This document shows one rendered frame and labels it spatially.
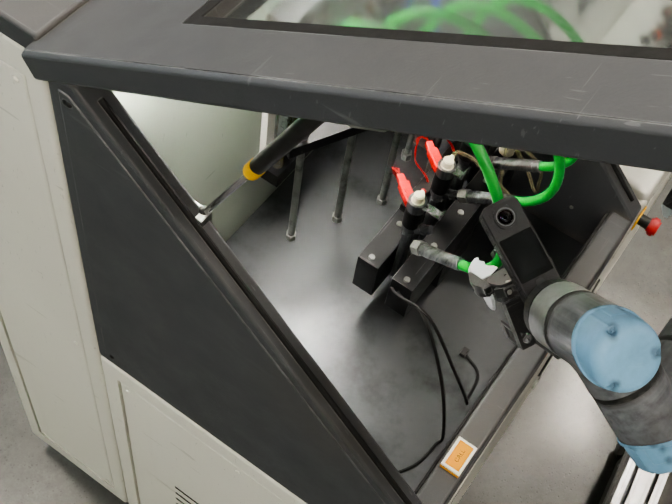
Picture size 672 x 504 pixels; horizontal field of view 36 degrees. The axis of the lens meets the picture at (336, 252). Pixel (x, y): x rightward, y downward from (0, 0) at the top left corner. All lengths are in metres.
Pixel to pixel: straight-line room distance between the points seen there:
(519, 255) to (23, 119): 0.59
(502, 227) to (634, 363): 0.23
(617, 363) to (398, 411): 0.67
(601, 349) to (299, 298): 0.79
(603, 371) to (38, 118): 0.68
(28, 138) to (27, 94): 0.09
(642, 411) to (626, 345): 0.09
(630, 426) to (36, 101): 0.72
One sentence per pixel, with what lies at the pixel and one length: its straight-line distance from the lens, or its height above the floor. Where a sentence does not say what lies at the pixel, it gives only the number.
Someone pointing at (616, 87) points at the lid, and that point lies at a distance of 0.70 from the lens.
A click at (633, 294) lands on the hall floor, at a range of 2.88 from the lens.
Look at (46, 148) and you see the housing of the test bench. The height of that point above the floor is 1.30.
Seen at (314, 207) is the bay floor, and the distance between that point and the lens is 1.80.
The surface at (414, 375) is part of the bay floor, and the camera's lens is 1.65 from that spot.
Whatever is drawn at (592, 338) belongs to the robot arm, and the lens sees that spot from 1.01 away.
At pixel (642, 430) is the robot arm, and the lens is 1.08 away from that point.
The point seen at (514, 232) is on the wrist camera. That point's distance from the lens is 1.16.
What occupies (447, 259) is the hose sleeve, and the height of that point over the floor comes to 1.17.
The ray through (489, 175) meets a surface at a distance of 1.20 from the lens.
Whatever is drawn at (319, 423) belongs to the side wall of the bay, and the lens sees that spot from 1.32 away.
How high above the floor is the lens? 2.29
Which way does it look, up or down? 57 degrees down
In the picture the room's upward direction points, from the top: 11 degrees clockwise
